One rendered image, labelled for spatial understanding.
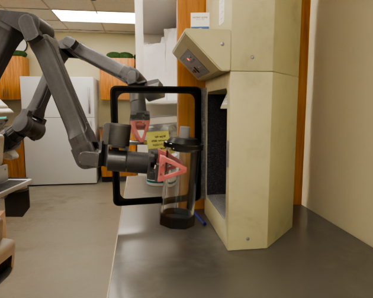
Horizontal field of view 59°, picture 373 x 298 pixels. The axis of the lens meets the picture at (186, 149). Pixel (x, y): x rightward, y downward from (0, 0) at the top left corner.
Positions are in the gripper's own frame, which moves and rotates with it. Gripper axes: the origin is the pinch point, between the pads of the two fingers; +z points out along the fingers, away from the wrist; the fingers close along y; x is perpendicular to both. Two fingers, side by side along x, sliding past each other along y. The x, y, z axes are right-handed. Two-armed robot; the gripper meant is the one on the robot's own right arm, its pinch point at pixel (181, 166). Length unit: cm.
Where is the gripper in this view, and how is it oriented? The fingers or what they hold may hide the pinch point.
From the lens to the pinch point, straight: 90.3
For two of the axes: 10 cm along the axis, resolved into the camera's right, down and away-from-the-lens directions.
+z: 9.8, 0.9, 1.5
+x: -1.1, 9.9, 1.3
